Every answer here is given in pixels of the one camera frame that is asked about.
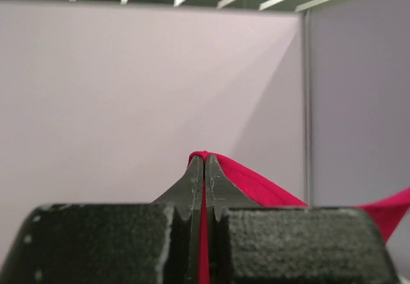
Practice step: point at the red t shirt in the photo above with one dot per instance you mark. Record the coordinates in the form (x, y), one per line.
(387, 213)

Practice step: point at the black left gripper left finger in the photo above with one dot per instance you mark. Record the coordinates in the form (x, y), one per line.
(154, 242)

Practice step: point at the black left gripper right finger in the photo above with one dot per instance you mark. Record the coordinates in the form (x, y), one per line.
(252, 244)

